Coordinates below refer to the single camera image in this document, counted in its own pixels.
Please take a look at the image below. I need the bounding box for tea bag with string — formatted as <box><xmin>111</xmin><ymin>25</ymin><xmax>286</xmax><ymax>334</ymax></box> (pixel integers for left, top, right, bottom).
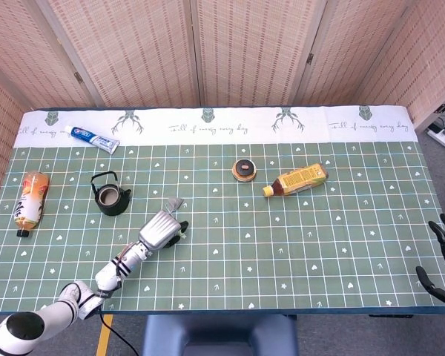
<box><xmin>165</xmin><ymin>197</ymin><xmax>188</xmax><ymax>239</ymax></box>

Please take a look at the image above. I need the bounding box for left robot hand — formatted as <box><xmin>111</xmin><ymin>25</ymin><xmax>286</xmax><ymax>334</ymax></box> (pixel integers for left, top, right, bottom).
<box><xmin>138</xmin><ymin>209</ymin><xmax>190</xmax><ymax>254</ymax></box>

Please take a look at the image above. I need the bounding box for orange juice bottle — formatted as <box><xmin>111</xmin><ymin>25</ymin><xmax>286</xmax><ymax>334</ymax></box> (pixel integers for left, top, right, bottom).
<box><xmin>13</xmin><ymin>170</ymin><xmax>51</xmax><ymax>238</ymax></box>

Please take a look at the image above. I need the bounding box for green grid tablecloth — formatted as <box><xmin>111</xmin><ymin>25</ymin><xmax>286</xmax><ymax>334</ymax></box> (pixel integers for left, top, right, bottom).
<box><xmin>0</xmin><ymin>106</ymin><xmax>445</xmax><ymax>316</ymax></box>

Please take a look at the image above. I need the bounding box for black cast iron teapot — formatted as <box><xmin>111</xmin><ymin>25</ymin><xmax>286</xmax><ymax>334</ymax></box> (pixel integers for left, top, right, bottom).
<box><xmin>90</xmin><ymin>171</ymin><xmax>133</xmax><ymax>217</ymax></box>

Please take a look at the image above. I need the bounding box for bamboo folding screen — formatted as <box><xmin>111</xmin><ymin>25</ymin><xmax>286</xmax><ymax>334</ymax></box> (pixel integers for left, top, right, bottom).
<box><xmin>0</xmin><ymin>0</ymin><xmax>445</xmax><ymax>194</ymax></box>

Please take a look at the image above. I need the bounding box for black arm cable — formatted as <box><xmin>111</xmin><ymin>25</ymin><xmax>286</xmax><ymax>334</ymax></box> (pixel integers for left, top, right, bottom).
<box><xmin>99</xmin><ymin>313</ymin><xmax>140</xmax><ymax>356</ymax></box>

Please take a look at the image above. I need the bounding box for yellow label tea bottle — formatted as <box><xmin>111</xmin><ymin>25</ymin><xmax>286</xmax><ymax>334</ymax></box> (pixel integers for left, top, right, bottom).
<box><xmin>263</xmin><ymin>162</ymin><xmax>329</xmax><ymax>199</ymax></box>

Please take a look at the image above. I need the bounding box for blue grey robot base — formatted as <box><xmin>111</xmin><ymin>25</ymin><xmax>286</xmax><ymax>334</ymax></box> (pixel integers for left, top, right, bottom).
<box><xmin>140</xmin><ymin>314</ymin><xmax>300</xmax><ymax>356</ymax></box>

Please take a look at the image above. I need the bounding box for blue white toothpaste tube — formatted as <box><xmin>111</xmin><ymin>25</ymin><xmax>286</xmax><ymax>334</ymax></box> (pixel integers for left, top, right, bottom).
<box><xmin>65</xmin><ymin>125</ymin><xmax>120</xmax><ymax>156</ymax></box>

